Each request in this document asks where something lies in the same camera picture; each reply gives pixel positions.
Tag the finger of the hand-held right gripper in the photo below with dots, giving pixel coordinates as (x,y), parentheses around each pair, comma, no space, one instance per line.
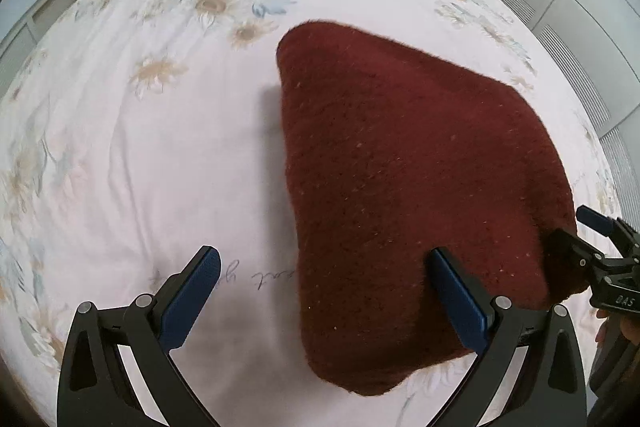
(595,219)
(575,252)

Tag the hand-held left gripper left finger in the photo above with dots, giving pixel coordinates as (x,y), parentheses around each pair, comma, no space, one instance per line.
(192,297)

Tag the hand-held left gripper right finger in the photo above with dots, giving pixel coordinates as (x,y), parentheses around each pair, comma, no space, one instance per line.
(457,302)

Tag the dark red knitted sweater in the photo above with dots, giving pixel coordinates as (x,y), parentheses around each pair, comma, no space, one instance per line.
(400,157)

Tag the person's right hand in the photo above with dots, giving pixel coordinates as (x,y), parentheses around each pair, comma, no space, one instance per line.
(602,329)

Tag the white floral bedsheet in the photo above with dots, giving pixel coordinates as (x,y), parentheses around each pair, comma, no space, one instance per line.
(150,157)

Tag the white radiator cover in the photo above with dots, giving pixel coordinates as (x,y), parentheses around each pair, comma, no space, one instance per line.
(45,7)

